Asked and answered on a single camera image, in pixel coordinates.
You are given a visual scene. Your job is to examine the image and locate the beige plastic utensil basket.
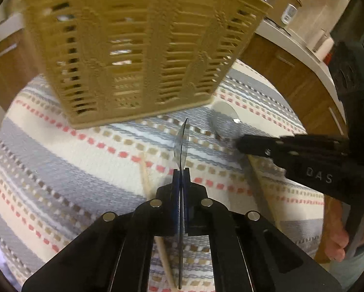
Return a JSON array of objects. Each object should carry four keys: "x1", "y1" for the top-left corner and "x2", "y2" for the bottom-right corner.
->
[{"x1": 19, "y1": 0, "x2": 270, "y2": 129}]

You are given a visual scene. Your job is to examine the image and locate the white electric kettle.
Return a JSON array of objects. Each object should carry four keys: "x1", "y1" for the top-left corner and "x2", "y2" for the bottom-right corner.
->
[{"x1": 311, "y1": 31, "x2": 334, "y2": 61}]

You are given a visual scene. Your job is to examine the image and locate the striped woven tablecloth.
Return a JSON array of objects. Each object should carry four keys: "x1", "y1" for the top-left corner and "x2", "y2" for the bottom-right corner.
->
[{"x1": 0, "y1": 62, "x2": 324, "y2": 288}]

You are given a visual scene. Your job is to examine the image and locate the wooden chopstick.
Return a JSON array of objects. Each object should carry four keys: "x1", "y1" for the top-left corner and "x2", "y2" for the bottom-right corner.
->
[{"x1": 138, "y1": 152, "x2": 178, "y2": 290}]

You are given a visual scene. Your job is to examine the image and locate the person's right hand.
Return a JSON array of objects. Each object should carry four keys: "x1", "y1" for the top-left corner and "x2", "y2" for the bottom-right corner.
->
[{"x1": 315, "y1": 195, "x2": 349, "y2": 264}]

